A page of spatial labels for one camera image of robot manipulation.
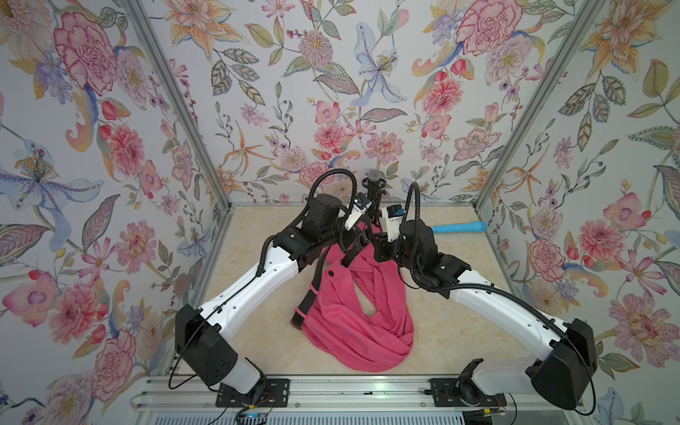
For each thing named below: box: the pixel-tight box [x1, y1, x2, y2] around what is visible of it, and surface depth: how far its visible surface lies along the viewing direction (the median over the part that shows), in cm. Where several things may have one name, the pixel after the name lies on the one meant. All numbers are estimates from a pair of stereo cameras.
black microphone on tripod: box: [361, 169, 387, 218], surface depth 106 cm
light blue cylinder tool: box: [431, 221, 488, 233], surface depth 112 cm
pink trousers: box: [301, 221, 415, 372], surface depth 80 cm
